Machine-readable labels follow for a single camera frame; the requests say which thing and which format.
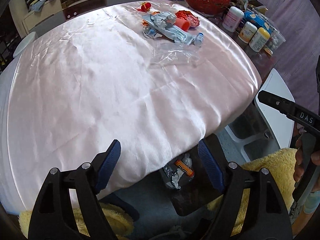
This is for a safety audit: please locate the orange red snack tube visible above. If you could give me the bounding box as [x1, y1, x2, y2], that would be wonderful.
[174, 160, 194, 177]

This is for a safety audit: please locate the clear plastic bag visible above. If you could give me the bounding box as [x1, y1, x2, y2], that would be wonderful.
[150, 43, 200, 67]
[182, 153, 192, 168]

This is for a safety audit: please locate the small blue capped bottle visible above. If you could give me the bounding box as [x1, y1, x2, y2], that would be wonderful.
[194, 33, 204, 47]

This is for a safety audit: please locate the red foil wrapper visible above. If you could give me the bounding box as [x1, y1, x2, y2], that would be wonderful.
[175, 10, 200, 28]

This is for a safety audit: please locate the blue foil wrapper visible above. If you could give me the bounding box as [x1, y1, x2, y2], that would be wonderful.
[142, 14, 196, 45]

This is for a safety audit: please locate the blue face mask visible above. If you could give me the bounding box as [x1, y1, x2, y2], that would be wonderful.
[142, 21, 162, 39]

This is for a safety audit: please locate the small red ornament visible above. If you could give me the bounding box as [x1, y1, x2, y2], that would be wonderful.
[136, 2, 151, 12]

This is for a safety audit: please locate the black trash bin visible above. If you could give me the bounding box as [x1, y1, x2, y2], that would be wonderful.
[159, 134, 227, 216]

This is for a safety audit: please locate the person's right hand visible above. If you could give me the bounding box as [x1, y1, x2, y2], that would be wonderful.
[293, 135, 320, 183]

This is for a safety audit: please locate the yellow fluffy blanket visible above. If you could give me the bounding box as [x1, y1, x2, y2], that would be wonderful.
[18, 140, 292, 239]

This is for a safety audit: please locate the clear plastic storage box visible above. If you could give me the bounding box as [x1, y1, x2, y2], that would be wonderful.
[266, 20, 286, 53]

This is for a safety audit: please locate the yellow cap white bottle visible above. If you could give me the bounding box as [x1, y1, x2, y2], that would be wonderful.
[249, 27, 270, 53]

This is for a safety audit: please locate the orange label white bottle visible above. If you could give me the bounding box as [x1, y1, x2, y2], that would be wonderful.
[238, 22, 257, 44]

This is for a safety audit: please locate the blue snack bag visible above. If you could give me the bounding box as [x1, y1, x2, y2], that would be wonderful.
[244, 10, 272, 34]

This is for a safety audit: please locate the pink label white bottle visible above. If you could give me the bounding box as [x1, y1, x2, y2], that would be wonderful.
[222, 7, 244, 32]

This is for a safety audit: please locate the pink satin tablecloth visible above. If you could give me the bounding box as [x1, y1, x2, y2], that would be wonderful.
[1, 2, 261, 215]

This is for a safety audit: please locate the white round stool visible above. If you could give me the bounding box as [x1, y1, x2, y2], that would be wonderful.
[13, 31, 38, 58]

